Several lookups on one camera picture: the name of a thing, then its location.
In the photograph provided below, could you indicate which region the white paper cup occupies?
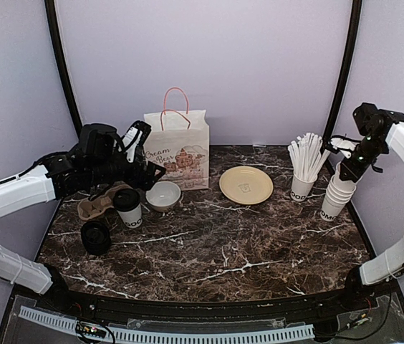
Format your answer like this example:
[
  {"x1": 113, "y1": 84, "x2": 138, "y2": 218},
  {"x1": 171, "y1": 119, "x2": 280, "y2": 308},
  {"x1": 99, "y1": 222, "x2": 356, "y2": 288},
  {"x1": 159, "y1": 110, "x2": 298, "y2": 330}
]
[{"x1": 117, "y1": 205, "x2": 143, "y2": 229}]

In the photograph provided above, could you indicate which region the grey slotted cable duct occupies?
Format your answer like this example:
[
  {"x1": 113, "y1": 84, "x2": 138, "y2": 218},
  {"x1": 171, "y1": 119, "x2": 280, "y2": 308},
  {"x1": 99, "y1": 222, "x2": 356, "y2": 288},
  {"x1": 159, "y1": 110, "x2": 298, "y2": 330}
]
[{"x1": 18, "y1": 306, "x2": 315, "y2": 343}]

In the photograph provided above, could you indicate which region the black coffee cup lid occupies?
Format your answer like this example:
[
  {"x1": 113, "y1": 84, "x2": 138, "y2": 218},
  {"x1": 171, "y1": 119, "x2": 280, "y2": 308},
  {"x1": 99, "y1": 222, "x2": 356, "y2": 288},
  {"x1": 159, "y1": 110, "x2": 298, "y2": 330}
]
[{"x1": 112, "y1": 188, "x2": 140, "y2": 212}]

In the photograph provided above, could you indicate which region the brown cardboard cup carrier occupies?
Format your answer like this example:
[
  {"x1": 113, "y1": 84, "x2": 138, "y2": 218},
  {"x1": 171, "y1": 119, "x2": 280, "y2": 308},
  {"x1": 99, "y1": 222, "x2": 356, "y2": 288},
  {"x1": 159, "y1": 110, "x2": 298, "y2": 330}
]
[{"x1": 77, "y1": 183, "x2": 130, "y2": 221}]

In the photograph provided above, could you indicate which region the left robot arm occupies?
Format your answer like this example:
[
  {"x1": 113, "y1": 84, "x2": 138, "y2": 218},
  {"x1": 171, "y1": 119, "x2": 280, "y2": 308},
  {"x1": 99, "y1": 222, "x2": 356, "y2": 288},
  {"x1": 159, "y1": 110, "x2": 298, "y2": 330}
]
[{"x1": 0, "y1": 120, "x2": 165, "y2": 312}]

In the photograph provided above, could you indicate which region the cream bear paper bag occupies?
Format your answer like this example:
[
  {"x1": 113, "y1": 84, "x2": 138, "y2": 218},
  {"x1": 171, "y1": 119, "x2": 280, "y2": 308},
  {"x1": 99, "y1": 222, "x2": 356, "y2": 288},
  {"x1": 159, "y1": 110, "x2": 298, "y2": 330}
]
[{"x1": 144, "y1": 100, "x2": 210, "y2": 191}]

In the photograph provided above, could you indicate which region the white ceramic bowl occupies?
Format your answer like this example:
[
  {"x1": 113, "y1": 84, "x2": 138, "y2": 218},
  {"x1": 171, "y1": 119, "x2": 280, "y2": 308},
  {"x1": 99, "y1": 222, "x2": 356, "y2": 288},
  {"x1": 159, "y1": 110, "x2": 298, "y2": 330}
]
[{"x1": 145, "y1": 181, "x2": 181, "y2": 212}]

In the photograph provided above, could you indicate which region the white wrapped straws bundle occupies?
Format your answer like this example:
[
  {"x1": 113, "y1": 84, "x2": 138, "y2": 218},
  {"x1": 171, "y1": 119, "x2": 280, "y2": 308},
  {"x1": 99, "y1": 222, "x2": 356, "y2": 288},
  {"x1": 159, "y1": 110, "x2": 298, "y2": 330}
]
[{"x1": 287, "y1": 133, "x2": 330, "y2": 182}]

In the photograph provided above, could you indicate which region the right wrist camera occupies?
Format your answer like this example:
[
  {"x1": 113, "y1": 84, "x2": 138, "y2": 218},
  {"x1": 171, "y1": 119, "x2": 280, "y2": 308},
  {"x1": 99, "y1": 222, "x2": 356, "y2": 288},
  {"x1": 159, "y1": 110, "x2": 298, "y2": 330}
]
[{"x1": 324, "y1": 135, "x2": 357, "y2": 158}]

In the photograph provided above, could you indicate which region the stack of white paper cups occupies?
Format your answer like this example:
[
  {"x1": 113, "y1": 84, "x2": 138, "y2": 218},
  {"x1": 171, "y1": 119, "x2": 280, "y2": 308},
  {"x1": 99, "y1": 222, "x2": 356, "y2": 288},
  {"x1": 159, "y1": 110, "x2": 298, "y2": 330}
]
[{"x1": 320, "y1": 163, "x2": 357, "y2": 221}]

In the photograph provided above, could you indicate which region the stack of black lids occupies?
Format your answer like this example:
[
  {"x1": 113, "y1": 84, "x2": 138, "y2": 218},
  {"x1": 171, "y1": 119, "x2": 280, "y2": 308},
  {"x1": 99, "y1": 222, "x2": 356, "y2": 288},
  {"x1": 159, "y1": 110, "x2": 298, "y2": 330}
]
[{"x1": 80, "y1": 221, "x2": 112, "y2": 256}]

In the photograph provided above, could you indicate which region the beige round plate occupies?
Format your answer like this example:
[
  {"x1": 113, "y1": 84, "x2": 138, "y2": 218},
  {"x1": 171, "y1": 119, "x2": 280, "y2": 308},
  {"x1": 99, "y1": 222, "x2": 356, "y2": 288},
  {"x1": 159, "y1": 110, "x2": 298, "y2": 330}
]
[{"x1": 219, "y1": 166, "x2": 274, "y2": 205}]

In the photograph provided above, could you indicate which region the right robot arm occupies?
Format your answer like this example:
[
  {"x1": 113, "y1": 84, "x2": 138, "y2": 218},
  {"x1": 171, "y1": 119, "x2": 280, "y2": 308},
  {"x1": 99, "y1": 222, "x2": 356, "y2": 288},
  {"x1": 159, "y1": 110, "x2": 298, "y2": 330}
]
[{"x1": 333, "y1": 102, "x2": 404, "y2": 311}]

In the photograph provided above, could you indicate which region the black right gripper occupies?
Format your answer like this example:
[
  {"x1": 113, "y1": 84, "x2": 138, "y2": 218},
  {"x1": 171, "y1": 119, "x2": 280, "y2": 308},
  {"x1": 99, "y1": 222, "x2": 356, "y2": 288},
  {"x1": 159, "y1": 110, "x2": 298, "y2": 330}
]
[{"x1": 340, "y1": 133, "x2": 388, "y2": 183}]

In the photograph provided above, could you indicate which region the paper cup holding straws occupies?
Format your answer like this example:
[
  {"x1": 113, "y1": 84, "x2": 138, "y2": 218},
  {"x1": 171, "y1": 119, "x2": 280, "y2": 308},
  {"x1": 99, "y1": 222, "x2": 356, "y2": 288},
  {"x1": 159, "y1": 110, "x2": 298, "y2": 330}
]
[{"x1": 290, "y1": 172, "x2": 318, "y2": 202}]

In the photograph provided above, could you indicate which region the black table front rail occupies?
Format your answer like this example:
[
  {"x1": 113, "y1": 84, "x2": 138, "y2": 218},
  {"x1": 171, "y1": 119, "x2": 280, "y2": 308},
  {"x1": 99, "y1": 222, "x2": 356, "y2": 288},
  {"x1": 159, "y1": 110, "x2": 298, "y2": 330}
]
[{"x1": 15, "y1": 282, "x2": 398, "y2": 335}]

